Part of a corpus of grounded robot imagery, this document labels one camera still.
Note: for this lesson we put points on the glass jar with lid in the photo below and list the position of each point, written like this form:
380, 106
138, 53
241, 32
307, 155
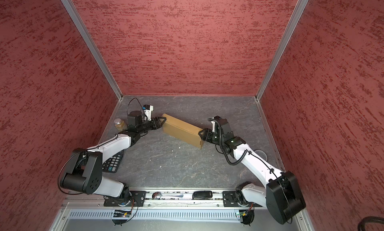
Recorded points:
120, 125

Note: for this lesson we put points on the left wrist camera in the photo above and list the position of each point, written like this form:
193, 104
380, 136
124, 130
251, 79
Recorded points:
148, 109

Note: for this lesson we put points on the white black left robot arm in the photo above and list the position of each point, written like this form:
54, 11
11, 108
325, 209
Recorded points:
83, 172

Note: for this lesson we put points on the aluminium front rail frame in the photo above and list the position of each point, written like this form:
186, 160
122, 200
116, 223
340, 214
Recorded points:
165, 204

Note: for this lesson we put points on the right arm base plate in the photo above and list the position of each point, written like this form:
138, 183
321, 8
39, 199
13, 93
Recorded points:
238, 199

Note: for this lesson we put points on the aluminium corner post right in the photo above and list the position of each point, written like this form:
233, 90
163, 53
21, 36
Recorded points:
293, 21

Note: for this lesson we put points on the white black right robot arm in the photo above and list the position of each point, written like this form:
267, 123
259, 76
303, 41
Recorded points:
280, 192

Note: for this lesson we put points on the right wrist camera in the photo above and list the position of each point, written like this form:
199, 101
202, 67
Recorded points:
213, 126

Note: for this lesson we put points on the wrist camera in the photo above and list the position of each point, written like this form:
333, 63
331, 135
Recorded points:
148, 109
213, 126

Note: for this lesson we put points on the aluminium corner post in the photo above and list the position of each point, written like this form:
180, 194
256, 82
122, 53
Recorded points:
82, 29
293, 21

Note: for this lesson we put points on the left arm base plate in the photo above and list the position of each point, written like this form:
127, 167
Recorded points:
135, 198

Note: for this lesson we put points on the black calculator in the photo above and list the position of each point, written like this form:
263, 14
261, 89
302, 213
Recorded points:
111, 165

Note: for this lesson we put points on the aluminium corner post left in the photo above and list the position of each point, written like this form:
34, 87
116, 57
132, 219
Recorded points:
82, 29

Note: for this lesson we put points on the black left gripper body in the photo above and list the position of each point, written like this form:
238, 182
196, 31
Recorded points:
148, 125

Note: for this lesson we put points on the brown cardboard box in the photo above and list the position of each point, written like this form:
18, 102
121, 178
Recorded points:
183, 131

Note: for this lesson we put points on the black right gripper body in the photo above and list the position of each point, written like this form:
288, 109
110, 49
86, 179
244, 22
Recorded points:
213, 138

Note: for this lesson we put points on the black car key fob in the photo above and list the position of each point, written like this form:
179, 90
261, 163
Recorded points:
202, 195

